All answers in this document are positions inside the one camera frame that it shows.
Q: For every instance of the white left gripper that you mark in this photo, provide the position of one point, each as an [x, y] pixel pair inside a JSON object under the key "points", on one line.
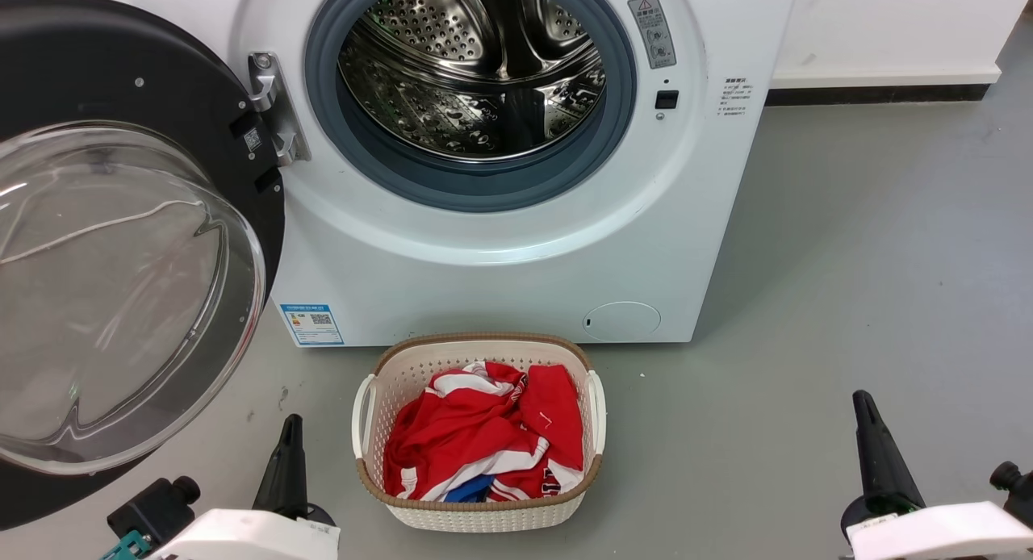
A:
{"points": [[250, 540]]}

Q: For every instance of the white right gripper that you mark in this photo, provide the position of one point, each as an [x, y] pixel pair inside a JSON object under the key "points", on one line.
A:
{"points": [[936, 536]]}

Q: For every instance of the black round washer door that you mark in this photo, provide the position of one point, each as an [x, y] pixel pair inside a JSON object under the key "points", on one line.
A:
{"points": [[161, 76]]}

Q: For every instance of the white front-load washing machine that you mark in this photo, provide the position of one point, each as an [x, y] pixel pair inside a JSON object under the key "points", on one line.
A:
{"points": [[484, 286]]}

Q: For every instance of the metal door hinge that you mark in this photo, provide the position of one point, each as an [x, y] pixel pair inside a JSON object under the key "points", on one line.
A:
{"points": [[274, 100]]}

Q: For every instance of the blue energy label sticker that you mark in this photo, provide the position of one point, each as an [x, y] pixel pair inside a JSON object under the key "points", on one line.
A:
{"points": [[311, 324]]}

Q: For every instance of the blue cloth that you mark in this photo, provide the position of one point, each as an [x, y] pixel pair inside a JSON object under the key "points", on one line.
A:
{"points": [[470, 490]]}

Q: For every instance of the beige plastic laundry basket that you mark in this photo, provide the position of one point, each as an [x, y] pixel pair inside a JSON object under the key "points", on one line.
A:
{"points": [[476, 516]]}

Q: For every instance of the red and white clothing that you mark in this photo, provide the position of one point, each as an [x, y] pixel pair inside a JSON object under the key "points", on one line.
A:
{"points": [[476, 431]]}

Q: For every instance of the round filter cover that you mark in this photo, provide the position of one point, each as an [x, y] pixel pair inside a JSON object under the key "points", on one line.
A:
{"points": [[621, 321]]}

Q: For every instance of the small QR code sticker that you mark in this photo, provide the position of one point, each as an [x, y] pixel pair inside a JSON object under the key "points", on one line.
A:
{"points": [[253, 138]]}

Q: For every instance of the black baseboard strip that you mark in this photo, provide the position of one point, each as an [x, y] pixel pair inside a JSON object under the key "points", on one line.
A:
{"points": [[871, 95]]}

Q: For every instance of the steel washer drum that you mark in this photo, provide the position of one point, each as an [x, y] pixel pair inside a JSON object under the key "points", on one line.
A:
{"points": [[468, 68]]}

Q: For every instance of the grey warning sticker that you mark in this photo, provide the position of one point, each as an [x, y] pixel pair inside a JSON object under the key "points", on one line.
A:
{"points": [[652, 31]]}

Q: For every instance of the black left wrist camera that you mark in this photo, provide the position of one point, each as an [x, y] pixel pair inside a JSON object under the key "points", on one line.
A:
{"points": [[153, 507]]}

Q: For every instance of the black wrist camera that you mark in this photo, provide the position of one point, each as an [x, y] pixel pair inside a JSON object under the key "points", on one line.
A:
{"points": [[1018, 487], [153, 507]]}

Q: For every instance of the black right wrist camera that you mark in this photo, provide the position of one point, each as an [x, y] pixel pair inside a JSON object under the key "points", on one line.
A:
{"points": [[1018, 487]]}

